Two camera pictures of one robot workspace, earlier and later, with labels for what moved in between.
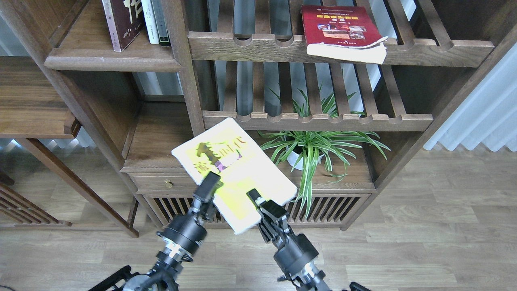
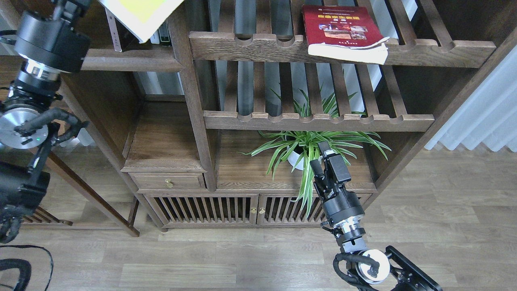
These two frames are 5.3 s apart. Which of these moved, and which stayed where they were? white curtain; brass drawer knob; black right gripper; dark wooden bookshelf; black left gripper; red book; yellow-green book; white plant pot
Moved: black left gripper; black right gripper; yellow-green book
Stayed: white plant pot; white curtain; brass drawer knob; red book; dark wooden bookshelf
